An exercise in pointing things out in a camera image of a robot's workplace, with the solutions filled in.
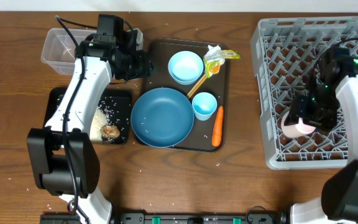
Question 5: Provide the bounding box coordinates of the brown serving tray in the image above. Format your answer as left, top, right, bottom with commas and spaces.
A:
141, 39, 230, 152

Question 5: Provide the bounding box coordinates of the pink plastic cup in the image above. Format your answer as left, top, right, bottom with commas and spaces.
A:
281, 111, 316, 138

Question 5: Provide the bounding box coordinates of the grey dishwasher rack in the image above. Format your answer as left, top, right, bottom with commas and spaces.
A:
250, 16, 358, 170

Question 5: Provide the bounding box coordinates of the black waste tray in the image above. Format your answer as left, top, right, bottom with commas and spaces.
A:
43, 87, 133, 145

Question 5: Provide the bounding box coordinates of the light blue plastic cup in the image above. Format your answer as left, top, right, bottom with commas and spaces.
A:
192, 92, 218, 121

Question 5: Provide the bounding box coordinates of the yellow green snack wrapper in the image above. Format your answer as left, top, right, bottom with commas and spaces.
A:
203, 45, 241, 78

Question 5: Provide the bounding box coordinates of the orange carrot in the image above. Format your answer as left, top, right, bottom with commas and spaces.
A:
211, 106, 224, 147

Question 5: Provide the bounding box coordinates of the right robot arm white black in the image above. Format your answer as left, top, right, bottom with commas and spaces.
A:
281, 47, 358, 223

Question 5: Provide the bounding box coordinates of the brown food scrap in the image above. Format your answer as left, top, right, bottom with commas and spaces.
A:
100, 125, 120, 139

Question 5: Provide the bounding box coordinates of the clear plastic container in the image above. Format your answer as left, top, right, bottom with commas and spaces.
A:
40, 27, 144, 81

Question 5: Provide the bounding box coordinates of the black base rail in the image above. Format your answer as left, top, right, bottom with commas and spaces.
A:
39, 212, 291, 224

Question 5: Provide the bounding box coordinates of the pile of white rice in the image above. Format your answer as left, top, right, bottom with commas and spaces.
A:
89, 107, 110, 143

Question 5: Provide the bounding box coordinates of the large dark blue plate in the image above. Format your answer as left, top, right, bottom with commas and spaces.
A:
131, 88, 195, 148

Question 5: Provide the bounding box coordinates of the small light blue bowl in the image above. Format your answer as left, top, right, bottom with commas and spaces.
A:
168, 51, 204, 85

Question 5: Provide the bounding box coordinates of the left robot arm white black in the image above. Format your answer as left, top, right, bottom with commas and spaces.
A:
27, 14, 154, 223

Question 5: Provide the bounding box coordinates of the wooden chopstick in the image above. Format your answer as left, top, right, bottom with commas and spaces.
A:
186, 74, 207, 99

